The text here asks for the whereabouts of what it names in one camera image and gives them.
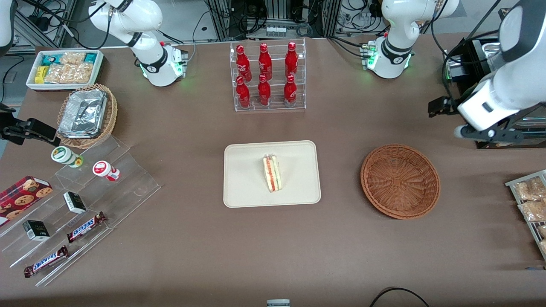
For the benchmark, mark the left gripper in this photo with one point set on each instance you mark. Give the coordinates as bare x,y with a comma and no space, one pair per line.
448,105

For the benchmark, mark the triangle sandwich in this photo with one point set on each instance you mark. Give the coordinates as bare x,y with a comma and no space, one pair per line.
272,175

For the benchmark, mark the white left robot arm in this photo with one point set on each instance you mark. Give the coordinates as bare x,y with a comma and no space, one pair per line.
396,25

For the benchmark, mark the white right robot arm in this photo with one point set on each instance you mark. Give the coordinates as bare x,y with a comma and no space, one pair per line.
149,64

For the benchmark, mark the light oval wicker basket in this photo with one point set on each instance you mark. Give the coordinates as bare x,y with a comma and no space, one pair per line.
111,115

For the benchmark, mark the brown round wicker basket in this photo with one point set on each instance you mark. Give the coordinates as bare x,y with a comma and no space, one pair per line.
401,183

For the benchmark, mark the metal snack tray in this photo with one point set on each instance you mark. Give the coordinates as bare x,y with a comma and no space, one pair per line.
512,183

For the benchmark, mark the cream plastic tray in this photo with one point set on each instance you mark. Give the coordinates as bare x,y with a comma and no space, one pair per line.
243,179

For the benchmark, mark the green lidded yogurt cup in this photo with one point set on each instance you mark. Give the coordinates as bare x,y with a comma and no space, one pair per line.
63,155

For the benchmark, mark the stacked aluminium foil trays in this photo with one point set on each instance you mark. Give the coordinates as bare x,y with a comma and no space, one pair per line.
83,113

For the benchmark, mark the white rectangular snack bin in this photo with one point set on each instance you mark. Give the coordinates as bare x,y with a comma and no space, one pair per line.
32,85

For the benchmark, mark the black hot food display case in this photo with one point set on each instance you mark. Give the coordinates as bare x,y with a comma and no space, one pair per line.
473,59

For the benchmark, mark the yellow snack packet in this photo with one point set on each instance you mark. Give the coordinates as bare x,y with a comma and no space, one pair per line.
40,74

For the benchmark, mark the large clear cracker bag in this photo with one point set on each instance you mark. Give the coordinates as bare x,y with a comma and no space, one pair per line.
70,73

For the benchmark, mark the red plaid cookie box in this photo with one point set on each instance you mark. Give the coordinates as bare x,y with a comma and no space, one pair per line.
21,198

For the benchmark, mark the steel food pan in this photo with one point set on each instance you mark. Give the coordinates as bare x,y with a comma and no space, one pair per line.
490,53

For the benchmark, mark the red lidded yogurt cup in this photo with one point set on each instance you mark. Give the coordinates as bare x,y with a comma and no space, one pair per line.
102,169

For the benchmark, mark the teal snack packet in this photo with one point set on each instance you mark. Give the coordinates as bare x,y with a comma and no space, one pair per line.
90,57
51,59

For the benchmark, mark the small black box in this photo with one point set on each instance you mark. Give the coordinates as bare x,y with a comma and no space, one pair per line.
74,202
36,230

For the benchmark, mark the small clear cracker bag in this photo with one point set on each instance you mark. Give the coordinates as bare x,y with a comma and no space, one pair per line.
72,57

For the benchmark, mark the clear acrylic stepped shelf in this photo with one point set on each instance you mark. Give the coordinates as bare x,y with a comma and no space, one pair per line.
128,187

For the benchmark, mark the Snickers chocolate bar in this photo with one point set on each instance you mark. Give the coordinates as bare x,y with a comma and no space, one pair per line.
46,261
85,227

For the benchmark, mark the clear rice cracker bag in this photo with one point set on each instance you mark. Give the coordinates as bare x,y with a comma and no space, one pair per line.
531,189
541,231
533,210
543,247

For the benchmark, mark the red cola bottle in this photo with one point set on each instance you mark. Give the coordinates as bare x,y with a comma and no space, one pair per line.
265,63
291,60
243,64
243,94
264,93
290,93

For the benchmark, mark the clear acrylic bottle rack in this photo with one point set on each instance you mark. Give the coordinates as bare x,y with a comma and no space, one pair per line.
275,91

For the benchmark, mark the small grey device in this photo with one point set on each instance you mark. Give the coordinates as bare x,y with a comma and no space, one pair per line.
278,303

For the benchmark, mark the aluminium equipment frame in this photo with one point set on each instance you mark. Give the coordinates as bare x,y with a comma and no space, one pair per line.
277,13

